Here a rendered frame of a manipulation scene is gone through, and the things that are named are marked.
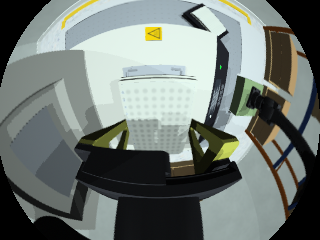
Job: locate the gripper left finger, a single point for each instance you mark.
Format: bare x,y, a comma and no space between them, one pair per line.
101,138

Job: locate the white thermal cycler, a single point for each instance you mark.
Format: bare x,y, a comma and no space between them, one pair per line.
85,98

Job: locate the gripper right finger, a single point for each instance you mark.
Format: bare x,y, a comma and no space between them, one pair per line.
221,145

